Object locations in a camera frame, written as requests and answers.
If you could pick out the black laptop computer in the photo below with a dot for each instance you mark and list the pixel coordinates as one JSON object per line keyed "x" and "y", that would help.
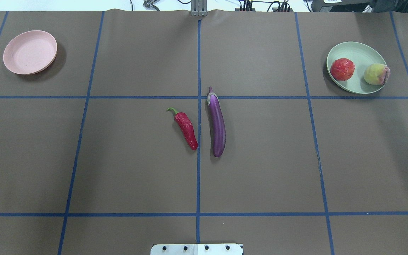
{"x": 357, "y": 6}

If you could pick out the red chili pepper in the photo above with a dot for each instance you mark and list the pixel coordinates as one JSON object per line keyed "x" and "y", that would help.
{"x": 186, "y": 127}

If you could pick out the aluminium frame post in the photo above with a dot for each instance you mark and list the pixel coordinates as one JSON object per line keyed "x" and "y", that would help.
{"x": 199, "y": 8}

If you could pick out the blue tape grid lines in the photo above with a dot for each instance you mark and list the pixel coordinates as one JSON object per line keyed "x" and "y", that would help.
{"x": 91, "y": 161}

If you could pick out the pink plate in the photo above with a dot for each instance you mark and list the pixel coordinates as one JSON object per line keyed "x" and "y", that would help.
{"x": 30, "y": 52}

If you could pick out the purple eggplant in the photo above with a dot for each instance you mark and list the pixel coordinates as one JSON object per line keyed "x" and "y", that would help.
{"x": 218, "y": 123}

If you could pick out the yellow pink peach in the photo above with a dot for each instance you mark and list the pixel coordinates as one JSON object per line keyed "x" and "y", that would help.
{"x": 377, "y": 74}

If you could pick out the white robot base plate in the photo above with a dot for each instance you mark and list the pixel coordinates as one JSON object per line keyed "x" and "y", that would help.
{"x": 198, "y": 249}

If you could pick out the orange circuit board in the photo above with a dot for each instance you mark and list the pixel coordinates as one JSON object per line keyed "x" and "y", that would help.
{"x": 263, "y": 5}

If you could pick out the green plate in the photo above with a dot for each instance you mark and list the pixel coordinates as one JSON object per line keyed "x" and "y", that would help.
{"x": 363, "y": 56}

